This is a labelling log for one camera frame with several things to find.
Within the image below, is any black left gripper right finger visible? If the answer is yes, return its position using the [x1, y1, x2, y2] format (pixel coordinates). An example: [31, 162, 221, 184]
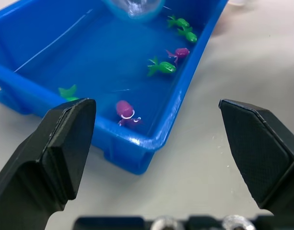
[218, 99, 294, 230]

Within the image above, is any blue plastic tub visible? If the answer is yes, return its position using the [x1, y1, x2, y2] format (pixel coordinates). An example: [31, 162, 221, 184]
[0, 0, 229, 176]

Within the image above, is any clear plastic cup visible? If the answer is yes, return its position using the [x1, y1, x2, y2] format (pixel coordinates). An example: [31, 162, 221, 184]
[106, 0, 167, 23]

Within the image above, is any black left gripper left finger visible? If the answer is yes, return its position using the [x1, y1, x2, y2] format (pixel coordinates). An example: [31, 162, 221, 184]
[0, 98, 97, 230]

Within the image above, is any green toy fish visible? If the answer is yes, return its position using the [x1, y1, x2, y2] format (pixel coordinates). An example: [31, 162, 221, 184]
[147, 56, 177, 77]
[167, 14, 190, 29]
[58, 84, 80, 102]
[177, 25, 198, 44]

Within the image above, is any purple toy fish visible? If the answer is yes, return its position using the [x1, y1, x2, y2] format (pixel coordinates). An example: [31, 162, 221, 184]
[165, 47, 190, 65]
[115, 100, 142, 127]

